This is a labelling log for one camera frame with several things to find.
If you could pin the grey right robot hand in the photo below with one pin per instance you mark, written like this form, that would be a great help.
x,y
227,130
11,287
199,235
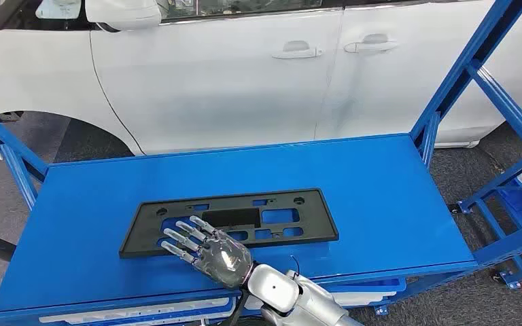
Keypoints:
x,y
222,263

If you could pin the black plastic plate bracket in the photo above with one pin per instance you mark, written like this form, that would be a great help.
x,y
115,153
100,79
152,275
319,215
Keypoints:
x,y
153,234

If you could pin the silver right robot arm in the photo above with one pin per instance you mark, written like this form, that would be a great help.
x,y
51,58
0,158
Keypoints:
x,y
272,288

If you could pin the blue steel shelf rack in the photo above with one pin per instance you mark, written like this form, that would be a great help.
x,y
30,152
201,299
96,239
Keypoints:
x,y
243,171

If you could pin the translucent white plastic bin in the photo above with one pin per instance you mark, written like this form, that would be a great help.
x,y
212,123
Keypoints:
x,y
130,312

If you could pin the white car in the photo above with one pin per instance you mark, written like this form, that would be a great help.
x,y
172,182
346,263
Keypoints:
x,y
220,90

